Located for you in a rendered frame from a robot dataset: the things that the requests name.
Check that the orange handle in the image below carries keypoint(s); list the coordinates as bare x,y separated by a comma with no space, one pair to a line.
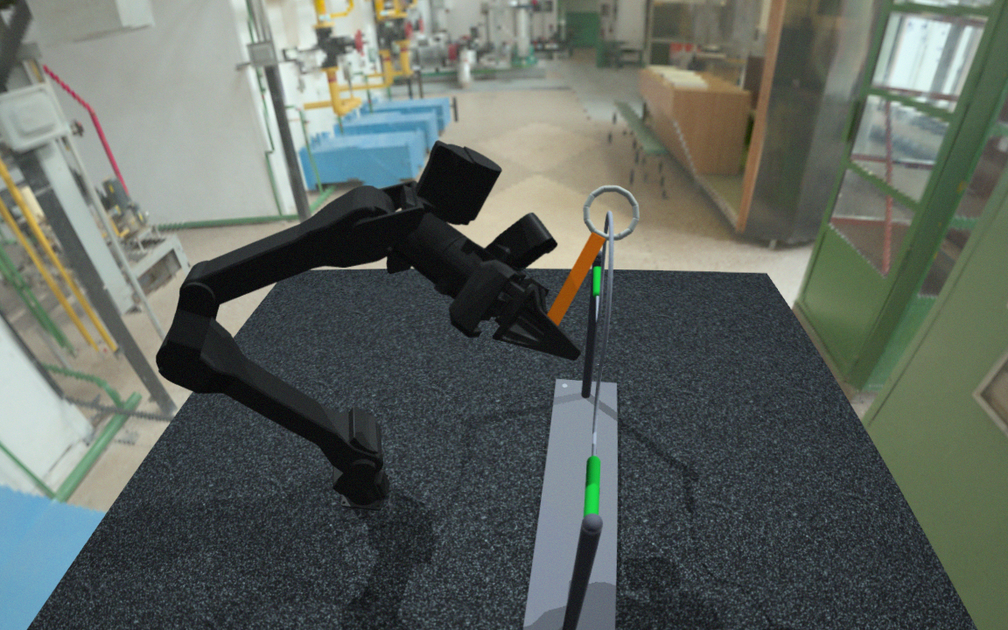
590,251

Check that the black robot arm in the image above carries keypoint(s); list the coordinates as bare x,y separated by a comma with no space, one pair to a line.
359,227

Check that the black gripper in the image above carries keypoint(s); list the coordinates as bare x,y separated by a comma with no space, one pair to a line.
482,290

